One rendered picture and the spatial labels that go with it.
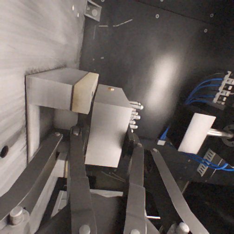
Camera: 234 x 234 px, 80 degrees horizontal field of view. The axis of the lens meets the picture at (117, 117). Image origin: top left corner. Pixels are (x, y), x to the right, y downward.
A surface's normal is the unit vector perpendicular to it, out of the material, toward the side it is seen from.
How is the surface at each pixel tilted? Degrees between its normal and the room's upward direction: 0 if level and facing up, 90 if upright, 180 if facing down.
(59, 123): 90
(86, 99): 90
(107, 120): 90
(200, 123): 90
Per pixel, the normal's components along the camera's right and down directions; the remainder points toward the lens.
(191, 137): 0.07, 0.39
